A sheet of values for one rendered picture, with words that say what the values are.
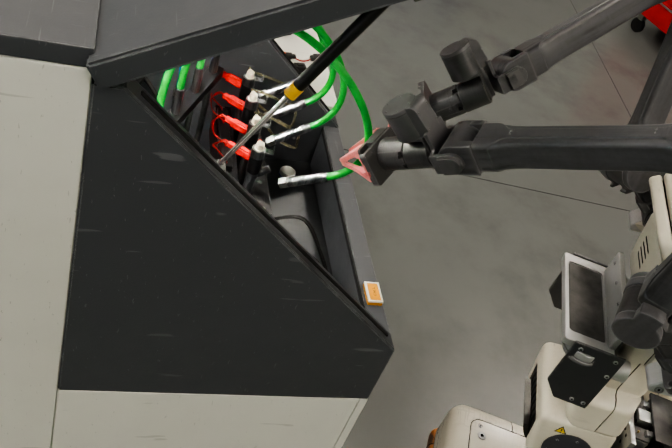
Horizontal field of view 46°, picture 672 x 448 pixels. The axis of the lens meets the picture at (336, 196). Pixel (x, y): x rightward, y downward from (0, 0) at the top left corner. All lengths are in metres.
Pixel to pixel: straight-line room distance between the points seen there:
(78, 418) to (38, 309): 0.32
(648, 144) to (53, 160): 0.78
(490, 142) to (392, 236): 2.00
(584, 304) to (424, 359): 1.23
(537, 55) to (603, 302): 0.52
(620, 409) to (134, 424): 0.95
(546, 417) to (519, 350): 1.27
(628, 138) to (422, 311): 1.92
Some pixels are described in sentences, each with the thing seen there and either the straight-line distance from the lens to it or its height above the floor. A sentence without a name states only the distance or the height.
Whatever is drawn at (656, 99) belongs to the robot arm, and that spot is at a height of 1.38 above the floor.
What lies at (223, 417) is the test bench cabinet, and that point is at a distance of 1.60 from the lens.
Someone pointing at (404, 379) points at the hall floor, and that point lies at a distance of 2.73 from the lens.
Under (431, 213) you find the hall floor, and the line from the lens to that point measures 3.37.
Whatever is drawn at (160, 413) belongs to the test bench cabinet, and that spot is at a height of 0.73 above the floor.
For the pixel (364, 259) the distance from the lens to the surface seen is 1.62.
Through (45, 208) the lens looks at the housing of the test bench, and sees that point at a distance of 1.17.
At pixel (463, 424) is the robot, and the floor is 0.28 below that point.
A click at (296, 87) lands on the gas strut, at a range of 1.06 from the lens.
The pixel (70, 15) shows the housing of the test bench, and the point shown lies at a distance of 1.05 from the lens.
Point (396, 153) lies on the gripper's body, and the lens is 1.31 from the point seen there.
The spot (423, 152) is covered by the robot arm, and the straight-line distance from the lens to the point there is 1.27.
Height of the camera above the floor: 2.05
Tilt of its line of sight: 39 degrees down
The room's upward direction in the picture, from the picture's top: 21 degrees clockwise
